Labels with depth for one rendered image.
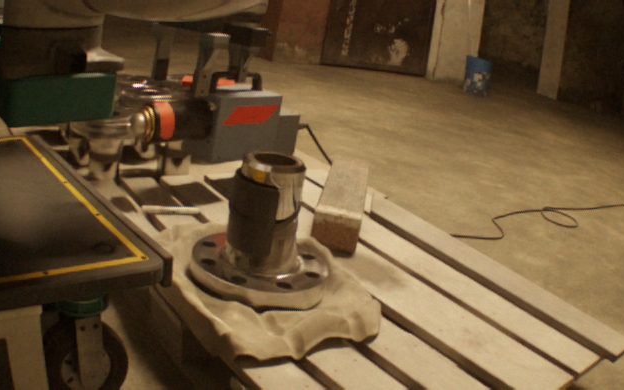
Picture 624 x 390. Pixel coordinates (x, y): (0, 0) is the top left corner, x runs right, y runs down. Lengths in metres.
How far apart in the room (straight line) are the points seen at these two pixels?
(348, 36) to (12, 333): 5.35
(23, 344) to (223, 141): 0.95
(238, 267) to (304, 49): 4.64
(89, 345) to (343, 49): 5.16
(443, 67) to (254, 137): 5.20
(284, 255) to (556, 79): 8.32
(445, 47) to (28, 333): 6.20
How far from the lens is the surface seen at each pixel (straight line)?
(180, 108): 1.53
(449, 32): 6.74
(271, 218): 1.13
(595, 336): 1.34
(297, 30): 5.65
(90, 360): 0.98
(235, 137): 1.62
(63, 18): 0.74
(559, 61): 9.31
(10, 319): 0.80
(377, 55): 6.21
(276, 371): 1.00
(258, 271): 1.17
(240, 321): 1.07
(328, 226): 1.45
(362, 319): 1.11
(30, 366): 0.86
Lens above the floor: 0.71
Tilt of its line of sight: 18 degrees down
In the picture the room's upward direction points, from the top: 10 degrees clockwise
